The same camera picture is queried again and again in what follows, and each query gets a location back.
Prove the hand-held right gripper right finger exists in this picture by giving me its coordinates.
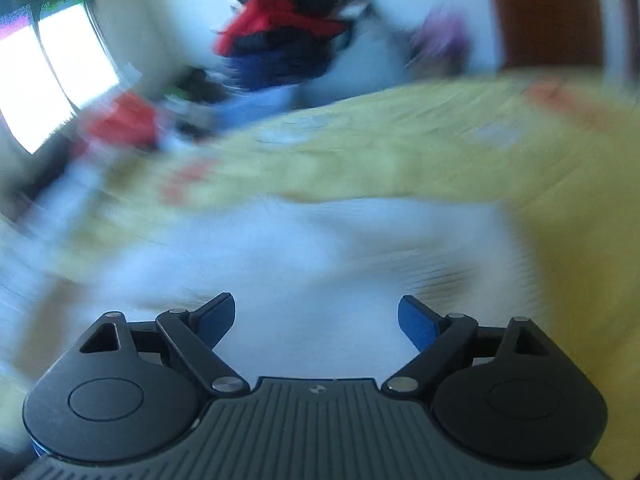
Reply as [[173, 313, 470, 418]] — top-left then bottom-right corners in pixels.
[[382, 295, 558, 401]]

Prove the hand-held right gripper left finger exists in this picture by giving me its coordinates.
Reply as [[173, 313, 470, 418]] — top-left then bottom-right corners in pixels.
[[80, 292, 251, 400]]

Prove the white knit sweater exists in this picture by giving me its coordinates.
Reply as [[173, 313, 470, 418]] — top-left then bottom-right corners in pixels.
[[90, 195, 531, 386]]

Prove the pile of dark red clothes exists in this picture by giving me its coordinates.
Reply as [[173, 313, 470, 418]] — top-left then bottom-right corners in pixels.
[[212, 0, 373, 92]]

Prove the yellow printed bedsheet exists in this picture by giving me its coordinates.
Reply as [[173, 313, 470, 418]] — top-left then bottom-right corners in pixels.
[[0, 72, 640, 480]]

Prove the light blue cloth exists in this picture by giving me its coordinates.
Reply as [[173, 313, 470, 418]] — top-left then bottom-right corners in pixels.
[[220, 86, 297, 127]]

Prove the red plastic bag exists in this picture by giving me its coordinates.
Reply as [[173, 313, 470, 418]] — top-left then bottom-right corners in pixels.
[[80, 95, 162, 150]]

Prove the pink bag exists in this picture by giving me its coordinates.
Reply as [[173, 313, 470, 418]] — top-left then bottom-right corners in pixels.
[[410, 7, 473, 68]]

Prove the bright window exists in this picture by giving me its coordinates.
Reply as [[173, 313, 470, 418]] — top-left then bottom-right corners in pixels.
[[0, 2, 121, 156]]

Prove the brown wooden door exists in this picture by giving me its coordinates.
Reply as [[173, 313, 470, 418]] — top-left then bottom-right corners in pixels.
[[482, 0, 608, 68]]

